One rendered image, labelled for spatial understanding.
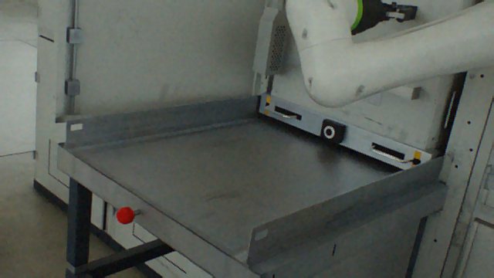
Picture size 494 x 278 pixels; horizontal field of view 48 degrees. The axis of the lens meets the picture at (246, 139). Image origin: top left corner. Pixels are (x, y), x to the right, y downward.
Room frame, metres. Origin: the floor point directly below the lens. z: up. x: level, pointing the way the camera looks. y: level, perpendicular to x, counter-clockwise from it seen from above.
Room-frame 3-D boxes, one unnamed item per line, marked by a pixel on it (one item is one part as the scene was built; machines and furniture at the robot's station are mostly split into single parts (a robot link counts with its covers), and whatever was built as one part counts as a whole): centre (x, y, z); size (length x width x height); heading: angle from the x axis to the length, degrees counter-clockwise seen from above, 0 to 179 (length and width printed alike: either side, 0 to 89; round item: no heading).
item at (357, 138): (1.43, -0.25, 0.89); 0.54 x 0.05 x 0.06; 49
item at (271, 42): (1.50, -0.03, 1.09); 0.08 x 0.05 x 0.17; 139
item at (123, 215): (0.93, 0.19, 0.82); 0.04 x 0.03 x 0.03; 139
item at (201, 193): (1.20, -0.04, 0.82); 0.68 x 0.62 x 0.06; 139
